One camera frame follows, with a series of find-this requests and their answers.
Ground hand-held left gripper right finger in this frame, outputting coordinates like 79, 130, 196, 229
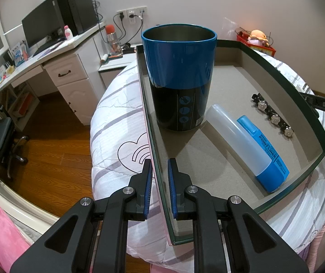
167, 158, 309, 273

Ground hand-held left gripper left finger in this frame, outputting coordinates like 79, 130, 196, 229
9, 158, 154, 273

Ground black hair clip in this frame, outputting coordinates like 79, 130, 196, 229
250, 92, 294, 138

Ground clear tube with blue cap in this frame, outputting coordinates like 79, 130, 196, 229
205, 104, 283, 193

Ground pink box with dark rim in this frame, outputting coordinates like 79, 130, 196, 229
135, 38, 325, 246

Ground blue and black metal cup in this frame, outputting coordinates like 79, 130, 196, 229
141, 24, 218, 133

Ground red tin box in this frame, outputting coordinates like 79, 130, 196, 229
236, 31, 277, 57

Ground orange plush toy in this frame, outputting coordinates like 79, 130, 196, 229
249, 29, 269, 46

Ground low white bedside cabinet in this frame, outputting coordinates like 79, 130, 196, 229
98, 44, 140, 90

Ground white desk with drawers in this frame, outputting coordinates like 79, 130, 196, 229
0, 21, 106, 126

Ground water bottle with red cap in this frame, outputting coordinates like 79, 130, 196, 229
106, 25, 120, 53

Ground pink blanket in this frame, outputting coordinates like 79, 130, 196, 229
0, 196, 35, 262

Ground black office chair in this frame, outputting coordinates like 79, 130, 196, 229
0, 102, 29, 181

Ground black keyboard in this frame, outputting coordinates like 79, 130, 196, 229
33, 41, 63, 56

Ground black computer tower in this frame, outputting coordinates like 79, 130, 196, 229
57, 0, 98, 35

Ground black computer monitor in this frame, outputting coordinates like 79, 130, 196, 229
21, 0, 63, 49

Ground white wall socket strip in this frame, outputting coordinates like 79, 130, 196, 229
116, 6, 147, 20

